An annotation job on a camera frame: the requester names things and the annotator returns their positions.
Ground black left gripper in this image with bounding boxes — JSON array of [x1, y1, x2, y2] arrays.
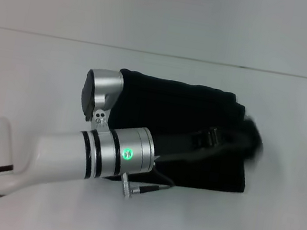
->
[[148, 116, 229, 175]]

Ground black t-shirt with FREE print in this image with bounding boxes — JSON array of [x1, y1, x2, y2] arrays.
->
[[98, 66, 274, 205]]

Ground left arm gripper cable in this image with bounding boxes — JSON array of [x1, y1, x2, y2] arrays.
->
[[118, 160, 179, 205]]

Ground left wrist camera housing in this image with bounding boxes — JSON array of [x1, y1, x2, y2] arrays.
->
[[76, 65, 127, 133]]

